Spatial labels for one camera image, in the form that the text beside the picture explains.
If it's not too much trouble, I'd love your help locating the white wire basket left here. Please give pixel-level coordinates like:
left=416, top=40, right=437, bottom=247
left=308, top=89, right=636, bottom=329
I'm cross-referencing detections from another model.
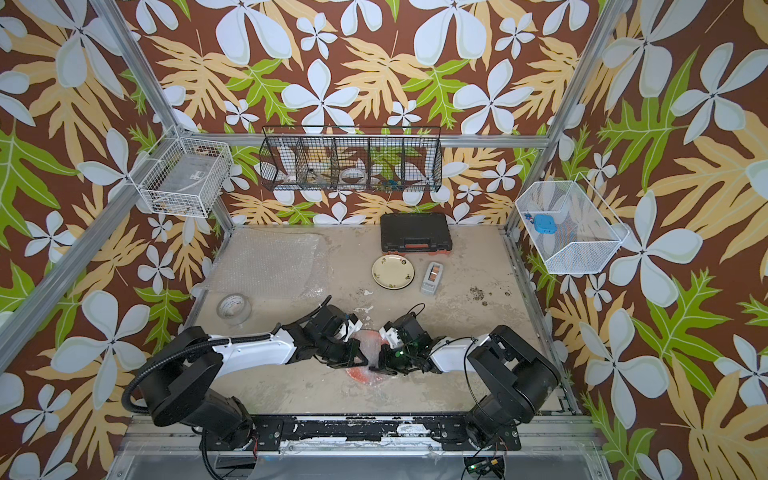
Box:
left=135, top=127, right=233, bottom=218

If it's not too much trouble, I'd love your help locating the orange plastic plate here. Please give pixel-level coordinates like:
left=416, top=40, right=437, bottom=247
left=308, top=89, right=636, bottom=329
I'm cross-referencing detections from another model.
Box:
left=347, top=330, right=389, bottom=386

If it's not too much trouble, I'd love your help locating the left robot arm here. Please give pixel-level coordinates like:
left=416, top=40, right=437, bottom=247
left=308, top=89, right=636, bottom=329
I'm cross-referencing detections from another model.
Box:
left=121, top=301, right=368, bottom=449

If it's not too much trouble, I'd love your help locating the black wire basket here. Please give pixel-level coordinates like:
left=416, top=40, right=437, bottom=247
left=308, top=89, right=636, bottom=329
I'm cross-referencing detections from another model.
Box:
left=256, top=125, right=444, bottom=192

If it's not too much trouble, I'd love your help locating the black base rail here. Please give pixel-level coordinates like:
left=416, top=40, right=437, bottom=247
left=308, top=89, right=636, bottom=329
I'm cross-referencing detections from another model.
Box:
left=194, top=412, right=521, bottom=453

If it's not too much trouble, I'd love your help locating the clear bubble wrap sheet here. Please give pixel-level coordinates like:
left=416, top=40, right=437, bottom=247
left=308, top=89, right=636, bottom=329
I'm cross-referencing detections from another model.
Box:
left=343, top=311, right=394, bottom=390

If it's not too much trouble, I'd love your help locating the cream dinner plate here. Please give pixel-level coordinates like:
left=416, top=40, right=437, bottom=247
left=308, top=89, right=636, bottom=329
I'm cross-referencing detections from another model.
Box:
left=371, top=254, right=415, bottom=290

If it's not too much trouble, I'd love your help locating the grey tape dispenser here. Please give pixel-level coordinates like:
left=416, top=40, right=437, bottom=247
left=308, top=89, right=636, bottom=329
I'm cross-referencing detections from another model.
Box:
left=420, top=262, right=445, bottom=296

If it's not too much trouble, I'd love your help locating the blue small object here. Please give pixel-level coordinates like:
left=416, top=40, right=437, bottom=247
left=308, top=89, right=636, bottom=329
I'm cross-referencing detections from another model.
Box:
left=533, top=214, right=557, bottom=235

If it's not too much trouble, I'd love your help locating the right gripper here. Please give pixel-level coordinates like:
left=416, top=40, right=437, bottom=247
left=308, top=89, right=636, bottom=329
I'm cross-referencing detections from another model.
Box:
left=366, top=342, right=418, bottom=375

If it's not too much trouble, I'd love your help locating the white wire basket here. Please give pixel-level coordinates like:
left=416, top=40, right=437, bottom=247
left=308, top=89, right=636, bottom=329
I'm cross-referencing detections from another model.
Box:
left=135, top=127, right=233, bottom=218
left=515, top=174, right=630, bottom=276

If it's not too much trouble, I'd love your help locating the black tool case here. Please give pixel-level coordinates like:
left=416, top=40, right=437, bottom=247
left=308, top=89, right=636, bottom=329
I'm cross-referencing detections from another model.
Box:
left=379, top=213, right=453, bottom=253

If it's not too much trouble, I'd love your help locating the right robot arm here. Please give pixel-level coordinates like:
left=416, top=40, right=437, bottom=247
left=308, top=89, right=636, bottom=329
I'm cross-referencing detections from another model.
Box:
left=369, top=312, right=561, bottom=451

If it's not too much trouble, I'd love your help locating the white wire basket right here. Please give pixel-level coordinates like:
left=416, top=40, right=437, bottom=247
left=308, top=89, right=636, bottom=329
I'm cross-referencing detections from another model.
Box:
left=515, top=174, right=630, bottom=276

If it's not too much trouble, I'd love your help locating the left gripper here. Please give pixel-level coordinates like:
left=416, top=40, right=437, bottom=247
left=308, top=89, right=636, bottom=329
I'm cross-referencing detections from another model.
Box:
left=318, top=337, right=373, bottom=366

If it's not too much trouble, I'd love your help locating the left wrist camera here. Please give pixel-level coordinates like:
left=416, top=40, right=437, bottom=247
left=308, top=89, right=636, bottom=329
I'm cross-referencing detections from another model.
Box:
left=340, top=319, right=362, bottom=342

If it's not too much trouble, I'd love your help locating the clear tape roll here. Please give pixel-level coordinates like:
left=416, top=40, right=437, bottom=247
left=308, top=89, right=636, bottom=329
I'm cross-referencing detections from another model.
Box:
left=216, top=294, right=252, bottom=326

